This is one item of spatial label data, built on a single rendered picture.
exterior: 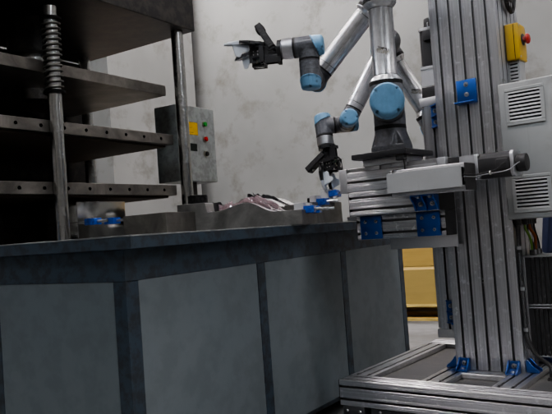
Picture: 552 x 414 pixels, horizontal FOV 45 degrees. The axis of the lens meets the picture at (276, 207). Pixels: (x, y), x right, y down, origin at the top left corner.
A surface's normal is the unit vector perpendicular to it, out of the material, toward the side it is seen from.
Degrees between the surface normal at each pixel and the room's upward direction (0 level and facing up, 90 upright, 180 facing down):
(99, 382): 90
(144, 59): 90
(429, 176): 90
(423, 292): 90
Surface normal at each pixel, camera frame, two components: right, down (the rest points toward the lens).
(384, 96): -0.19, 0.11
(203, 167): 0.84, -0.07
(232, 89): -0.61, 0.02
